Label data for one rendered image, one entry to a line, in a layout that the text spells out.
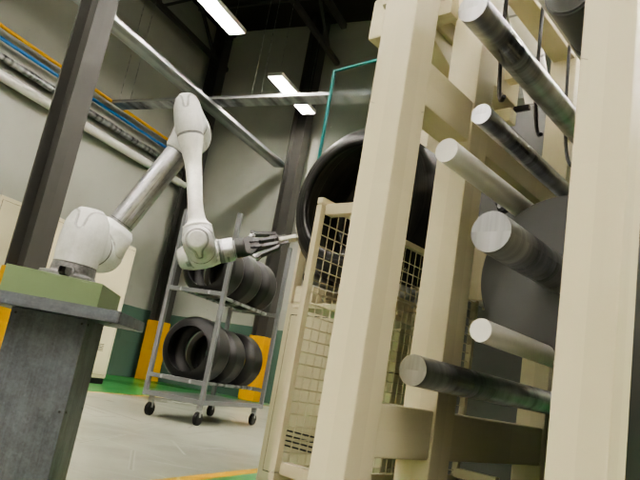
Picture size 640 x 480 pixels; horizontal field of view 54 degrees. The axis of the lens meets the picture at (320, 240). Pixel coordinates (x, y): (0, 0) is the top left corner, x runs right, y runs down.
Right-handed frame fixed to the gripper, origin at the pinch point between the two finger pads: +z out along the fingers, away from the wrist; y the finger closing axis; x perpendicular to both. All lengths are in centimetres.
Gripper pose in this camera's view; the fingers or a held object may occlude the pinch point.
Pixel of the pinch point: (288, 239)
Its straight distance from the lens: 236.2
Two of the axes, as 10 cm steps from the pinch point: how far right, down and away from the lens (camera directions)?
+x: 0.2, -5.4, -8.4
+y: 2.3, 8.2, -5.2
